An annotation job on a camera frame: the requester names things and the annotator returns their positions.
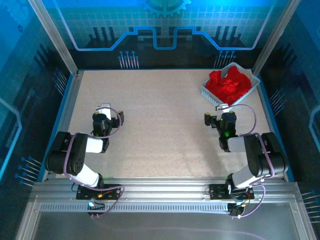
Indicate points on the white perforated plastic basket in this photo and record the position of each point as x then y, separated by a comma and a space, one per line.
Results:
210, 96

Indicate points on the red t-shirt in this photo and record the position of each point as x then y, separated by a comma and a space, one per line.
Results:
230, 86

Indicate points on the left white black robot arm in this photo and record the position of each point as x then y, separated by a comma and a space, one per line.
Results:
91, 145

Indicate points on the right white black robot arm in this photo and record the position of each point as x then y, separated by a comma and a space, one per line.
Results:
237, 143

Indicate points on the left small controller board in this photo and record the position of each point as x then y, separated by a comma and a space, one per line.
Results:
96, 206

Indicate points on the small controller board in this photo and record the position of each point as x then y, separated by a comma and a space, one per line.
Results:
236, 210
96, 206

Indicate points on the right small controller board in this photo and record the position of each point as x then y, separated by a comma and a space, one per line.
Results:
236, 210

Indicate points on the grey steel sheet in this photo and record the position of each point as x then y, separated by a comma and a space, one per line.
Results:
175, 220

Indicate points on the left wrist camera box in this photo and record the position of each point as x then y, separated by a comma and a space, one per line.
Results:
103, 110

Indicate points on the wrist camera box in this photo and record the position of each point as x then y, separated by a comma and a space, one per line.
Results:
222, 107
103, 110

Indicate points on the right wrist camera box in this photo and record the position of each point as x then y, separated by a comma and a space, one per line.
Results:
222, 107

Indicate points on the aluminium side rail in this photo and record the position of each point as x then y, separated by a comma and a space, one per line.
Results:
66, 117

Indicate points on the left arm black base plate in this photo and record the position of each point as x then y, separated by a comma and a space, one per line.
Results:
115, 191

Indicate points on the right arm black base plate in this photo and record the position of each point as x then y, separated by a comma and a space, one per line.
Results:
216, 191

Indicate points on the aluminium mounting rail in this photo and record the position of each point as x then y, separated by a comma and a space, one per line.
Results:
162, 187

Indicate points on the left aluminium frame post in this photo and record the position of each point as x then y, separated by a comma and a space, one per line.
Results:
57, 42

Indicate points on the aluminium frame post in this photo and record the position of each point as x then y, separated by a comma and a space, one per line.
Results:
57, 42
272, 37

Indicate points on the right aluminium frame post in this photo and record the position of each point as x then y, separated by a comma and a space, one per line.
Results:
272, 37

